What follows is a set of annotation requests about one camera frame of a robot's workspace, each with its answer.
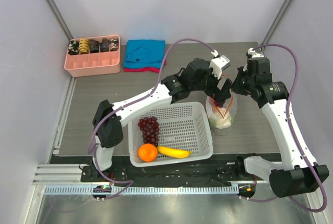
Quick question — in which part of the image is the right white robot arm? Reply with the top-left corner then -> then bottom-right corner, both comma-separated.
233,57 -> 329,198

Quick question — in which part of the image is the black pink floral sock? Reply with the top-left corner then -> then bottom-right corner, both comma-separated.
109,38 -> 119,52

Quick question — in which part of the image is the pink organizer box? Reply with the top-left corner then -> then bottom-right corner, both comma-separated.
64,35 -> 121,78

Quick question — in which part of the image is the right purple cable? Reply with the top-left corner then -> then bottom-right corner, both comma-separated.
239,43 -> 328,213

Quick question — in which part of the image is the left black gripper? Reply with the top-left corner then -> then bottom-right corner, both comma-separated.
190,66 -> 231,104

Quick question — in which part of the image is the yellow striped rolled sock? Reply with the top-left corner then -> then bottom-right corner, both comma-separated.
79,38 -> 89,55

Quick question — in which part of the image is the blue folded cloth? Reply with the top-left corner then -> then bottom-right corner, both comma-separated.
123,40 -> 165,71

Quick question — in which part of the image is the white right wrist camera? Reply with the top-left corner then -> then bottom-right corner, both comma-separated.
246,48 -> 264,59

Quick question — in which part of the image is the black patterned rolled sock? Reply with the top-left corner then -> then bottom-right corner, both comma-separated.
100,38 -> 110,53

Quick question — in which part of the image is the dark brown rolled sock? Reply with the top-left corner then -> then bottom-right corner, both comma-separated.
89,39 -> 100,54

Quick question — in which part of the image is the purple grape bunch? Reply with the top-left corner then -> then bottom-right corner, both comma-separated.
138,117 -> 160,147

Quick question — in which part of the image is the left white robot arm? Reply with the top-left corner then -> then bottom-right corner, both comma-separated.
89,56 -> 231,182

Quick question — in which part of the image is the yellow banana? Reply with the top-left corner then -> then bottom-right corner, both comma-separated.
157,146 -> 192,159

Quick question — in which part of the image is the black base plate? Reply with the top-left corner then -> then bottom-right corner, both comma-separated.
78,153 -> 286,189

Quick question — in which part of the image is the clear orange zip bag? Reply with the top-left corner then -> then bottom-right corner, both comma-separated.
205,90 -> 237,135

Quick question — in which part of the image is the magenta folded cloth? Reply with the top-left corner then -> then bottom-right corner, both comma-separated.
123,56 -> 163,73

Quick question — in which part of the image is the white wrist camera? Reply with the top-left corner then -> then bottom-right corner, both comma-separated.
209,50 -> 230,80
246,48 -> 264,59

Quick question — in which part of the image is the purple onion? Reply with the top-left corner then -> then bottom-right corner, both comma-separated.
214,100 -> 226,107

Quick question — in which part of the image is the black floral rolled sock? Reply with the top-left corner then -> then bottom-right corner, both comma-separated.
67,40 -> 79,55

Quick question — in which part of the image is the white plastic basket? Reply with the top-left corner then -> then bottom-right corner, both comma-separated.
128,102 -> 213,167

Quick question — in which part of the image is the white cauliflower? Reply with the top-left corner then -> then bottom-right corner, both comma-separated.
210,112 -> 232,129

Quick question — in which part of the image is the orange fruit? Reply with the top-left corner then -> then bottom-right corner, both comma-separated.
138,143 -> 159,162

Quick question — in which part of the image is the white slotted cable duct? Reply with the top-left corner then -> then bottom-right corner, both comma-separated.
44,184 -> 239,195

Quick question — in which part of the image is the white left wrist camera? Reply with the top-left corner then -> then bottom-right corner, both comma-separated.
209,50 -> 230,80

